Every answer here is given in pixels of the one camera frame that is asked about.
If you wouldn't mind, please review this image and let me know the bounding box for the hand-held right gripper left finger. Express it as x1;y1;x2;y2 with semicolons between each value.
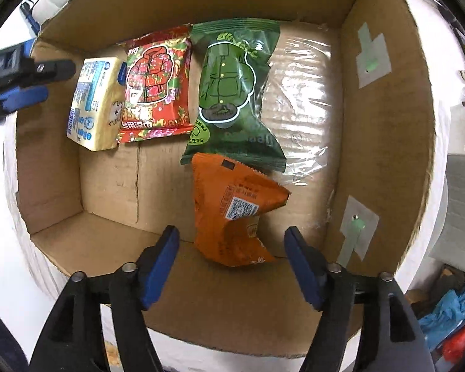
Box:
30;224;180;372

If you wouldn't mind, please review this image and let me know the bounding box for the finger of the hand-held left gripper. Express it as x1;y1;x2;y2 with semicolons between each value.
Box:
20;60;77;86
0;86;49;126

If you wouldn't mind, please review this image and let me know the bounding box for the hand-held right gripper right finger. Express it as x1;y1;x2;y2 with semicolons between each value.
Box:
283;226;437;372

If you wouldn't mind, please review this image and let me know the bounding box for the yellow tissue pack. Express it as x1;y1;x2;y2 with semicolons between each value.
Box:
65;57;128;152

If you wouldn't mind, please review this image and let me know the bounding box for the brown cardboard box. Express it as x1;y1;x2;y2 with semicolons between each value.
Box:
13;0;439;359

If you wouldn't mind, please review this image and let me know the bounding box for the orange snack packet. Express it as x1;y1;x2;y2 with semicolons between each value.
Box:
191;153;291;268

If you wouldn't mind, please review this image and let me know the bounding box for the red floral printed packet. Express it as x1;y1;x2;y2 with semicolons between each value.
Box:
116;25;195;144

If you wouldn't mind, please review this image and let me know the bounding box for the blue plastic bag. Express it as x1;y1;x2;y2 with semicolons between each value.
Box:
418;277;465;352

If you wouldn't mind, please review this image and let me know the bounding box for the white foam board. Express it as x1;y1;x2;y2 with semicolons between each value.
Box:
428;154;465;269

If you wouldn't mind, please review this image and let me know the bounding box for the green printed packet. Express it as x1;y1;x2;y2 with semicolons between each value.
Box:
180;17;288;173

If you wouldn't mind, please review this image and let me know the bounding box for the red plastic bag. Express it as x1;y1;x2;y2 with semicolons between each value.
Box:
441;322;465;363

